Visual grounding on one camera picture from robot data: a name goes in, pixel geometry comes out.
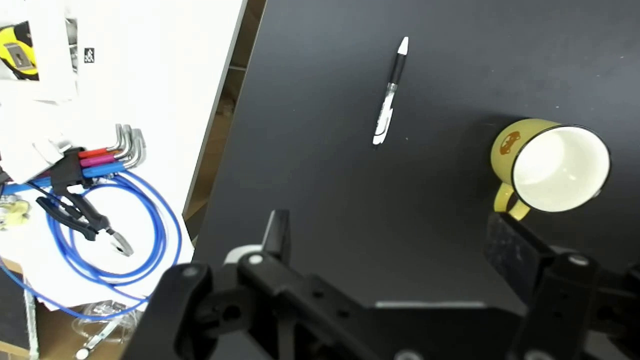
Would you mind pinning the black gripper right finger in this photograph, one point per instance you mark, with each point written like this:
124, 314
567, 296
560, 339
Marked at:
516, 251

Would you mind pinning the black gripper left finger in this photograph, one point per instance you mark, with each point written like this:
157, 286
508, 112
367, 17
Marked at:
278, 233

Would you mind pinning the black and white pen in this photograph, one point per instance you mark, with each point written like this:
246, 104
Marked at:
392, 86

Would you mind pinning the yellow enamel cup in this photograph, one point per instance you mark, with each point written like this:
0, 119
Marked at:
562, 166

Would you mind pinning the hex key set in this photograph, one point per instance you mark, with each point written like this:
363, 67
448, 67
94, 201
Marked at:
110, 160

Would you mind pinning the brown cardboard box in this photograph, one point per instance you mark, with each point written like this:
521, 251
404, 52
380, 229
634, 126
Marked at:
63, 333

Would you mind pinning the printed white paper sheet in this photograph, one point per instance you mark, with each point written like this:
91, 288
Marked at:
52, 60

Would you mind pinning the yellow tool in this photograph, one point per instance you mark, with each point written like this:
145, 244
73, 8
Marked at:
17, 52

